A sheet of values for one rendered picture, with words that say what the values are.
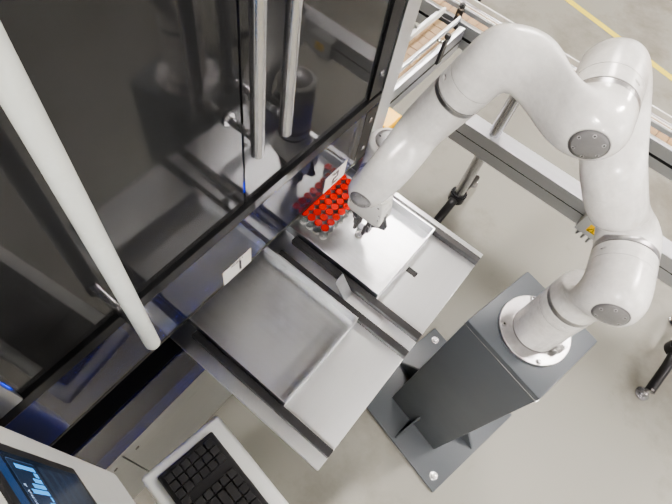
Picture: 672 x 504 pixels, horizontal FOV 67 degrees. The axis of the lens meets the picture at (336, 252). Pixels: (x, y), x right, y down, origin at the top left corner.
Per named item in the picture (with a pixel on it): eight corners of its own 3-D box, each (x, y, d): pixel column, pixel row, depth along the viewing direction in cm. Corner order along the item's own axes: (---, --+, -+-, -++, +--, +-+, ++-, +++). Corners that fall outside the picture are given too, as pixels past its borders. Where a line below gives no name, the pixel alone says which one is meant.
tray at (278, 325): (174, 309, 118) (172, 303, 115) (252, 239, 130) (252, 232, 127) (284, 406, 111) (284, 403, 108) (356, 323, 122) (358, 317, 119)
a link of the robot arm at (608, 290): (603, 293, 116) (677, 242, 96) (585, 362, 107) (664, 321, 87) (554, 269, 118) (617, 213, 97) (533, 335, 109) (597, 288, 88)
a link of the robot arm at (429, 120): (457, 152, 81) (368, 221, 107) (488, 93, 89) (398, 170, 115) (414, 117, 79) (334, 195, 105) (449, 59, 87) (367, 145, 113)
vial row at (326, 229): (317, 236, 132) (319, 227, 129) (358, 196, 141) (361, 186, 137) (323, 241, 132) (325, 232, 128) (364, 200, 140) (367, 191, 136)
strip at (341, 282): (331, 291, 126) (334, 281, 121) (339, 283, 127) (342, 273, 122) (376, 327, 123) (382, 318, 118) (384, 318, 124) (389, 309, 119)
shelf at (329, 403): (159, 328, 117) (157, 325, 116) (344, 159, 149) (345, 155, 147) (317, 471, 107) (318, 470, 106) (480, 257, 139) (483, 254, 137)
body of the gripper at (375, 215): (402, 189, 116) (391, 215, 126) (367, 164, 118) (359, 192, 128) (383, 209, 113) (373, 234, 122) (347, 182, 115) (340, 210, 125)
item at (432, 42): (343, 158, 152) (352, 121, 138) (304, 130, 155) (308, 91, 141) (460, 52, 182) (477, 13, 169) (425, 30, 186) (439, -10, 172)
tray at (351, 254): (273, 220, 133) (273, 213, 130) (335, 164, 145) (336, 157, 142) (375, 300, 126) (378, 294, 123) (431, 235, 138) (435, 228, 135)
